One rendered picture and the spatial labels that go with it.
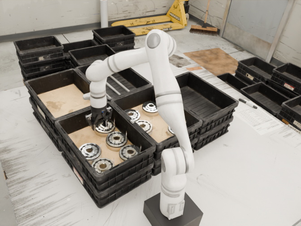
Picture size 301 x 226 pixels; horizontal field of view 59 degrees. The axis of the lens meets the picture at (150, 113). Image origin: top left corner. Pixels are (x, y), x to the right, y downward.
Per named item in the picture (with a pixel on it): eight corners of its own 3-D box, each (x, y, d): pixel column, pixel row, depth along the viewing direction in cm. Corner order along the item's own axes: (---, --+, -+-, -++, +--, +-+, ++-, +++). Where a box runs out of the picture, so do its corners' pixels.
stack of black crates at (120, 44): (122, 59, 341) (123, 24, 313) (134, 70, 322) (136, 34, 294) (93, 65, 323) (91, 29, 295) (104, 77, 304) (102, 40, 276)
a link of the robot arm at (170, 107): (185, 92, 91) (158, 95, 89) (199, 172, 87) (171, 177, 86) (178, 97, 100) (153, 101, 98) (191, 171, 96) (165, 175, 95)
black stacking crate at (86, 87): (109, 118, 147) (108, 101, 140) (57, 139, 132) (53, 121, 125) (75, 84, 170) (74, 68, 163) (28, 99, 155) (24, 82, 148)
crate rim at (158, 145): (203, 125, 134) (204, 121, 132) (157, 149, 118) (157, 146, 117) (152, 87, 157) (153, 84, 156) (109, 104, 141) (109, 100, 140)
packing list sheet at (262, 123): (285, 125, 172) (286, 124, 172) (262, 136, 162) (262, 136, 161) (247, 98, 193) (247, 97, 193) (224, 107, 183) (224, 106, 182)
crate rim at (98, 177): (157, 149, 118) (157, 146, 117) (97, 182, 102) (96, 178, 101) (109, 104, 141) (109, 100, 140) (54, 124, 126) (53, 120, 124)
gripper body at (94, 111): (93, 109, 119) (95, 124, 125) (110, 103, 123) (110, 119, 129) (86, 100, 124) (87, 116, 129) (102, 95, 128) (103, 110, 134)
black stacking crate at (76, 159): (154, 164, 124) (156, 147, 117) (98, 196, 109) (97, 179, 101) (109, 118, 147) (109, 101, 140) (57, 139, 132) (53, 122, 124)
